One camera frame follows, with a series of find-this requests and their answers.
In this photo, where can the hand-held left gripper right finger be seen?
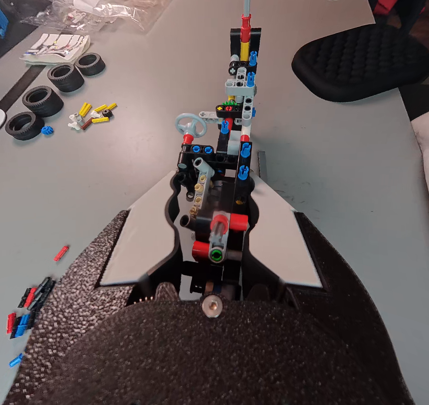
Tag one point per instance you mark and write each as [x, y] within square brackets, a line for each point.
[285, 240]

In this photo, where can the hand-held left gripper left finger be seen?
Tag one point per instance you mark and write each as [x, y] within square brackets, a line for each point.
[140, 234]

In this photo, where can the toy brick car chassis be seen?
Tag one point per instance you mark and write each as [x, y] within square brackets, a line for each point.
[228, 163]

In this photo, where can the grey desk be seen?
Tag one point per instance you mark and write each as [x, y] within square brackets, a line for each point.
[335, 210]

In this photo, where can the single red connector pin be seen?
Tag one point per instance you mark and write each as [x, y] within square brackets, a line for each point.
[61, 253]

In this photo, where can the brown toy axle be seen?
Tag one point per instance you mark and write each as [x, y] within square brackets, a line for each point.
[87, 123]

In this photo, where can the small black toy gear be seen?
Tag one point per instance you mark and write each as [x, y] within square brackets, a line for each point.
[106, 112]

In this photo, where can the pile of small connector pins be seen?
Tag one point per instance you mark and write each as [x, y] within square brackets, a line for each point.
[30, 297]

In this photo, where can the small blue toy gear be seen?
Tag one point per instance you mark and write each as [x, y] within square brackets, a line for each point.
[47, 130]

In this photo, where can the black toy tyre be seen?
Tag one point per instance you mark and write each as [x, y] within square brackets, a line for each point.
[45, 110]
[92, 71]
[26, 135]
[68, 85]

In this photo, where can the white cloth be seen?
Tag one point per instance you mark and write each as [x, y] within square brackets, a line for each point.
[421, 133]

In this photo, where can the clear blue connector pin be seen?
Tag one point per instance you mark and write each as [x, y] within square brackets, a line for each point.
[16, 360]

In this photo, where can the shiny sticker sheet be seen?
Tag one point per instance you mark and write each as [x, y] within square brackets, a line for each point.
[55, 48]

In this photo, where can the clear plastic bags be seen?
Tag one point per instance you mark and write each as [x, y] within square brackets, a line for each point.
[100, 6]

